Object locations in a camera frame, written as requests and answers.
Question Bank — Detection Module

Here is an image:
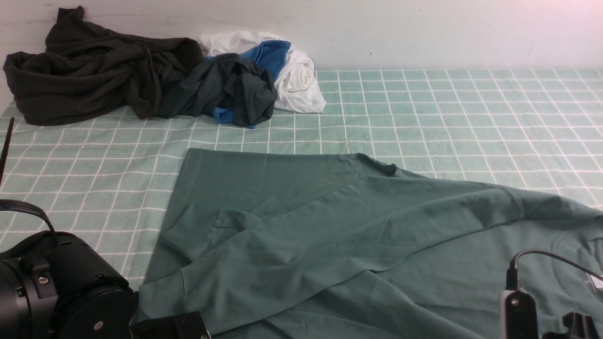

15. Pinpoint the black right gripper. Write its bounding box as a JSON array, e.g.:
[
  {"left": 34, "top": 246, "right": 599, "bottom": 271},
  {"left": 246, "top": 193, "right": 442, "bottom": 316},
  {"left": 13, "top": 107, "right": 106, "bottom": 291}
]
[{"left": 542, "top": 313, "right": 600, "bottom": 339}]

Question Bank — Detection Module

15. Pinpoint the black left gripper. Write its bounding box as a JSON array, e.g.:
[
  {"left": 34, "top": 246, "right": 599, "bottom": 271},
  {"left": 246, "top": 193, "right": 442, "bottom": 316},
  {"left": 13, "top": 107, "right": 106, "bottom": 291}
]
[{"left": 130, "top": 312, "right": 211, "bottom": 339}]

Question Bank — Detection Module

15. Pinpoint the green long-sleeved shirt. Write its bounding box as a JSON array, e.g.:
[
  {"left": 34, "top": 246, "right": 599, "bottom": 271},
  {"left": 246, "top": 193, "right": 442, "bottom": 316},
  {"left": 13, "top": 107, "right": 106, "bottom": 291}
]
[{"left": 134, "top": 148, "right": 602, "bottom": 339}]

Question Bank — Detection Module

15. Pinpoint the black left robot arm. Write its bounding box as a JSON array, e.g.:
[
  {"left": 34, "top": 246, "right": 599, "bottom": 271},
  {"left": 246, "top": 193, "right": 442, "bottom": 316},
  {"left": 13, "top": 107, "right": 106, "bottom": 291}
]
[{"left": 1, "top": 231, "right": 210, "bottom": 339}]

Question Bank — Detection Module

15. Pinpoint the green checkered tablecloth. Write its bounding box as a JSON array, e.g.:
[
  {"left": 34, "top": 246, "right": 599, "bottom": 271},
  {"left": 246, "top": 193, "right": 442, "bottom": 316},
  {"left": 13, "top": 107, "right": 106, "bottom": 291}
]
[{"left": 0, "top": 69, "right": 603, "bottom": 291}]

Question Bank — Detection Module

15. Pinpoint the dark teal crumpled garment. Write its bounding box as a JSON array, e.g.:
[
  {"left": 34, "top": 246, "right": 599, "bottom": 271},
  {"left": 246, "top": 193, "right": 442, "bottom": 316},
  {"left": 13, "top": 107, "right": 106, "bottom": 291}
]
[{"left": 153, "top": 53, "right": 277, "bottom": 127}]

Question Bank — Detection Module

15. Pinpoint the white crumpled garment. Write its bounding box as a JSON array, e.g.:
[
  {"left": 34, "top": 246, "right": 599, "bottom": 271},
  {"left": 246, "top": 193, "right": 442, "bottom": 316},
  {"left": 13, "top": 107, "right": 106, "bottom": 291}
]
[{"left": 199, "top": 31, "right": 326, "bottom": 113}]

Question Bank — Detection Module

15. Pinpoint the dark brown crumpled garment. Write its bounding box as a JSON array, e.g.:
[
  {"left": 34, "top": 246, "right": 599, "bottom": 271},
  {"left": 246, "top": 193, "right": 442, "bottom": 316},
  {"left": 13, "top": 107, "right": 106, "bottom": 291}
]
[{"left": 3, "top": 6, "right": 203, "bottom": 126}]

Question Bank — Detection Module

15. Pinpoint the blue crumpled garment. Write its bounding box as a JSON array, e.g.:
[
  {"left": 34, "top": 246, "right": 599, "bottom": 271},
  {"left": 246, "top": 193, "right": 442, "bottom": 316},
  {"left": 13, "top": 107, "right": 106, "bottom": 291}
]
[{"left": 212, "top": 40, "right": 291, "bottom": 129}]

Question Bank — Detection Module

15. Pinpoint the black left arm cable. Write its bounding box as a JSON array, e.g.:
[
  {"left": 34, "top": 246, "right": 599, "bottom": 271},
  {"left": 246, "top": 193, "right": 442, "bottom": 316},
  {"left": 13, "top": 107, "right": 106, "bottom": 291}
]
[{"left": 0, "top": 117, "right": 59, "bottom": 264}]

